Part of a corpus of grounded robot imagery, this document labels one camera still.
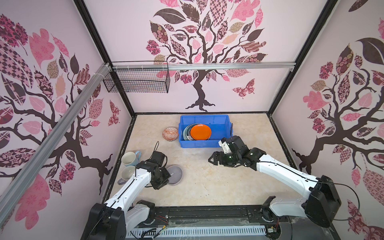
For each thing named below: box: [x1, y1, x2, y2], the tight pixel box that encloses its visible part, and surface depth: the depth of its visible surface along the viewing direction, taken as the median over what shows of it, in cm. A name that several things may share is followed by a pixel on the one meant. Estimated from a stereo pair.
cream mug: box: [121, 151, 142, 167], surface depth 87 cm
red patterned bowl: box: [162, 126, 179, 142], surface depth 106 cm
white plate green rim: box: [183, 123, 196, 141], surface depth 106 cm
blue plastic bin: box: [178, 114, 233, 148], surface depth 109 cm
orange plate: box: [190, 124, 212, 141], surface depth 106 cm
